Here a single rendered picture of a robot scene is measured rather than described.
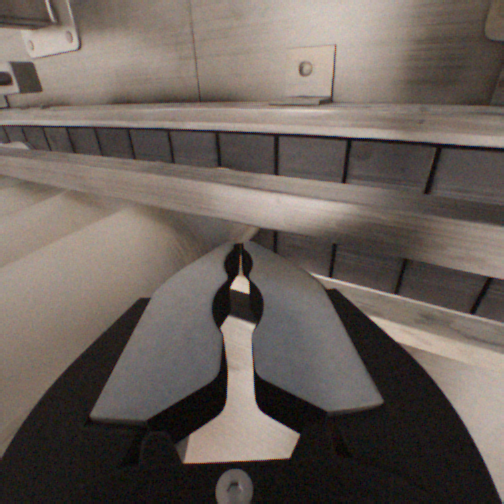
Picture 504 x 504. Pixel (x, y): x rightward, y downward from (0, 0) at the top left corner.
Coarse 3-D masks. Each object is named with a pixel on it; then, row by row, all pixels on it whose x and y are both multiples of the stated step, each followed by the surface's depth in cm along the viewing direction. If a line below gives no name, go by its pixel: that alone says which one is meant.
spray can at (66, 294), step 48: (96, 240) 10; (144, 240) 10; (192, 240) 12; (240, 240) 15; (0, 288) 7; (48, 288) 8; (96, 288) 9; (144, 288) 10; (0, 336) 7; (48, 336) 7; (96, 336) 8; (0, 384) 6; (48, 384) 7; (0, 432) 6
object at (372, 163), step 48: (48, 144) 25; (96, 144) 22; (144, 144) 19; (192, 144) 18; (240, 144) 16; (288, 144) 15; (336, 144) 14; (384, 144) 13; (432, 144) 14; (432, 192) 13; (480, 192) 12; (288, 240) 18; (384, 288) 16; (432, 288) 15; (480, 288) 14
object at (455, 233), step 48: (96, 192) 11; (144, 192) 10; (192, 192) 8; (240, 192) 8; (288, 192) 7; (336, 192) 7; (384, 192) 7; (336, 240) 7; (384, 240) 6; (432, 240) 6; (480, 240) 5
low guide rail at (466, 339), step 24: (240, 264) 17; (240, 288) 17; (336, 288) 15; (360, 288) 15; (384, 312) 13; (408, 312) 13; (432, 312) 13; (408, 336) 13; (432, 336) 12; (456, 336) 12; (480, 336) 12; (480, 360) 12
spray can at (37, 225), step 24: (72, 192) 14; (0, 216) 12; (24, 216) 12; (48, 216) 12; (72, 216) 13; (96, 216) 14; (0, 240) 11; (24, 240) 11; (48, 240) 12; (0, 264) 10
